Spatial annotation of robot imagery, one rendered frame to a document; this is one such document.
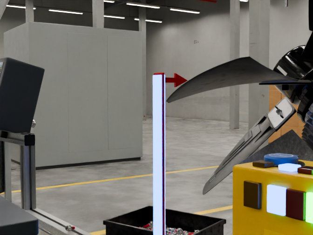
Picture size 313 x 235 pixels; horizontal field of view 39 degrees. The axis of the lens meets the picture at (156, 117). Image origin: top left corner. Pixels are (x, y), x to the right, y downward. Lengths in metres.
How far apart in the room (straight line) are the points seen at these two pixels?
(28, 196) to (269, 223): 0.80
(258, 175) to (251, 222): 0.06
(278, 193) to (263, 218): 0.04
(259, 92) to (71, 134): 3.06
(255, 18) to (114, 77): 2.47
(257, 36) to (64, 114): 3.29
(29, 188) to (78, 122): 6.03
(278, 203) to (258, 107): 6.72
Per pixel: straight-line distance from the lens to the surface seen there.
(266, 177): 0.51
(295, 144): 0.94
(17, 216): 0.61
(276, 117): 1.07
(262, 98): 7.25
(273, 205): 0.50
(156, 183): 0.75
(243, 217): 0.54
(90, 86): 7.28
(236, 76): 0.84
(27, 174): 1.19
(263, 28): 7.33
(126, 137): 7.63
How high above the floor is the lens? 1.16
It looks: 3 degrees down
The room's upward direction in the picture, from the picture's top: straight up
